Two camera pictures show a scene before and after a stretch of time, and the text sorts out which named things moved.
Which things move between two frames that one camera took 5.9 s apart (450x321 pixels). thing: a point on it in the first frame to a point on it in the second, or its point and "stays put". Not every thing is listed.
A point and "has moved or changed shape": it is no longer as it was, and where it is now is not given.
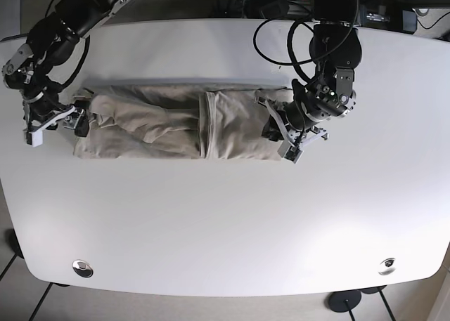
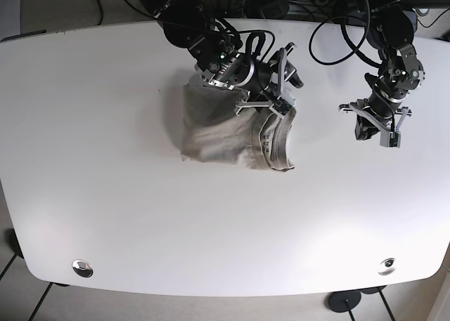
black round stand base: [337, 300] stays put
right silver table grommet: [387, 266] stays put
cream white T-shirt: [219, 121] has moved or changed shape
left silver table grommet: [82, 267] stays put
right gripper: [332, 95] to [382, 109]
